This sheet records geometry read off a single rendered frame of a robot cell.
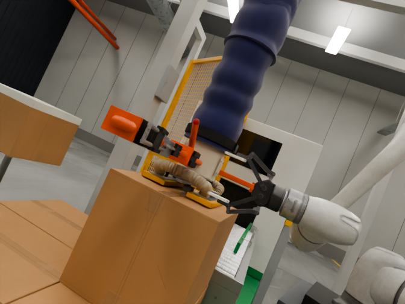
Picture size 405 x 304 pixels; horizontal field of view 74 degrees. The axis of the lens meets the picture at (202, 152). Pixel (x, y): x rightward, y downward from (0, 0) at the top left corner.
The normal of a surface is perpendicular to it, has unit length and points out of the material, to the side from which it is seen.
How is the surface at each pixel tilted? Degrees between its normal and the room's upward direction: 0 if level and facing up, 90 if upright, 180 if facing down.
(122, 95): 90
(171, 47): 90
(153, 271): 90
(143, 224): 90
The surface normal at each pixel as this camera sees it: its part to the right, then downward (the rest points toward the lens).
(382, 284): -0.72, -0.43
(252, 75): 0.54, -0.10
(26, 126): 0.84, 0.36
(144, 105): -0.23, -0.15
